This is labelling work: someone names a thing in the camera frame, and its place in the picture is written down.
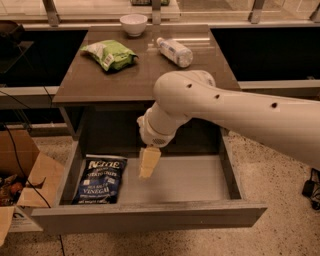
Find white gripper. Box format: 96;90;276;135
137;116;174;179

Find green chip bag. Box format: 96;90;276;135
80;40;137;71

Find black floor cable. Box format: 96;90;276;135
0;89;66;256

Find blue Kettle chip bag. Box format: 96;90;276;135
72;154;127;204

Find snack items in box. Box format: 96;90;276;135
0;174;23;206

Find white ceramic bowl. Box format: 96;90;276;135
120;14;148;37

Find black power adapter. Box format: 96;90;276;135
302;168;320;211

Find open grey top drawer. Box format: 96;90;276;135
30;105;268;236

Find dark desk at left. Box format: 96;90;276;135
0;20;33;76

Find brown cardboard box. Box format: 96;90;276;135
0;130;64;245

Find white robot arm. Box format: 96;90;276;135
137;70;320;170

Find grey counter cabinet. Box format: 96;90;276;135
54;25;240;157

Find white plastic bottle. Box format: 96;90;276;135
156;37;193;68

